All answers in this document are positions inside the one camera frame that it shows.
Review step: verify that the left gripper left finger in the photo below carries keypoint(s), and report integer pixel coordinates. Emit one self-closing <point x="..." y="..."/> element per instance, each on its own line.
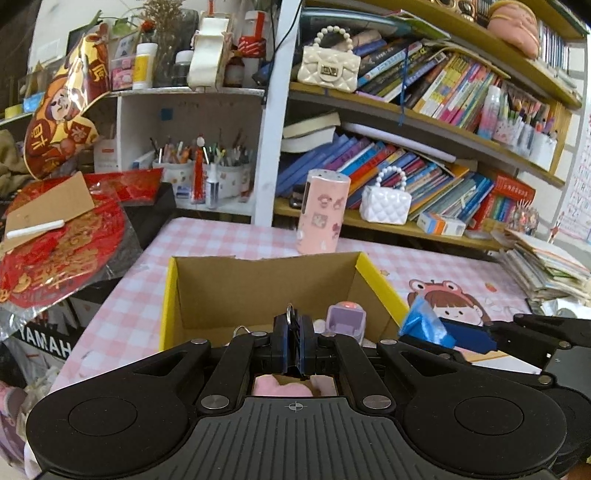
<point x="247" y="366"/>

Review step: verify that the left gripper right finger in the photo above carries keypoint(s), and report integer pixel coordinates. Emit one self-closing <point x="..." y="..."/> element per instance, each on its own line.
<point x="342" y="359"/>

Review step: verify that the pink plush chick toy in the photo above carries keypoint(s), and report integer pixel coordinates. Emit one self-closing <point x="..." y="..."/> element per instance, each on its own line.
<point x="286" y="387"/>

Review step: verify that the purple toy truck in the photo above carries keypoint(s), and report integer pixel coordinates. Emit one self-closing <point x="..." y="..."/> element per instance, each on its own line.
<point x="347" y="318"/>

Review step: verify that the blue small toy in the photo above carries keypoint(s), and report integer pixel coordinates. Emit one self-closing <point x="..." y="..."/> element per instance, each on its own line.
<point x="423" y="323"/>

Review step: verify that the yellow cardboard box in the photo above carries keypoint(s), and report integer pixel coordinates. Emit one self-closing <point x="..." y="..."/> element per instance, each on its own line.
<point x="210" y="297"/>

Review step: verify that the pink cartoon desk mat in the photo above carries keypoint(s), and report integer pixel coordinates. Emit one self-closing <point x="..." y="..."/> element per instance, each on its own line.
<point x="292" y="368"/>

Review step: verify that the pink cylindrical sticker container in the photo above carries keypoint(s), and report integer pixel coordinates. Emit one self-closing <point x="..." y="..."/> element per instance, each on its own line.
<point x="323" y="211"/>

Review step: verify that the white quilted pearl handbag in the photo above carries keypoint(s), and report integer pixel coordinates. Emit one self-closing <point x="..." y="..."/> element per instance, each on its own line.
<point x="386" y="205"/>

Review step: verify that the stack of papers and books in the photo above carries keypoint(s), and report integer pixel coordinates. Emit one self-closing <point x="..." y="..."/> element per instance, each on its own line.
<point x="543" y="271"/>

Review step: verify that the orange white small box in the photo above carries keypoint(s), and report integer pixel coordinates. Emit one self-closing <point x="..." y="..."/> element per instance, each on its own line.
<point x="439" y="225"/>

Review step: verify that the white pen holder cups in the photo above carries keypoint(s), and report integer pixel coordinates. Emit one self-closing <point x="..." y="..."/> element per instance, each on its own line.
<point x="233" y="181"/>

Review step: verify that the white storage cubby shelf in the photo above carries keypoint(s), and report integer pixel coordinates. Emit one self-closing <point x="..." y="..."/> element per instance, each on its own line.
<point x="141" y="120"/>

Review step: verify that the red paper decorations pile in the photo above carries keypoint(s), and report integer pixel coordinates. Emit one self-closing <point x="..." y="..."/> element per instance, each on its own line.
<point x="98" y="245"/>

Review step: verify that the red dictionary book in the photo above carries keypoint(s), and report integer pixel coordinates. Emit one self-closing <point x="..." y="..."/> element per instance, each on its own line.
<point x="513" y="189"/>

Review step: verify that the brown cardboard sheet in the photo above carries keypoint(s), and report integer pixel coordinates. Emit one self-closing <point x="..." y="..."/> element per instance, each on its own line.
<point x="62" y="203"/>

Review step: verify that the wooden bookshelf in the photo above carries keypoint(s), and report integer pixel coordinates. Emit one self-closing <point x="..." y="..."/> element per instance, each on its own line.
<point x="304" y="100"/>

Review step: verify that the cream quilted pearl handbag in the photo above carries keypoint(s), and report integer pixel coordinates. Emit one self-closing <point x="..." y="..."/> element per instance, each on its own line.
<point x="330" y="68"/>

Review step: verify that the red gold decoration banner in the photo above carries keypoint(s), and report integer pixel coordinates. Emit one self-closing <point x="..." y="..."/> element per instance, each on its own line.
<point x="59" y="129"/>

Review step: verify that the alphabet wall poster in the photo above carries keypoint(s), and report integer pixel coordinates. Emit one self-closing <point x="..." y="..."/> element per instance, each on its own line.
<point x="572" y="217"/>

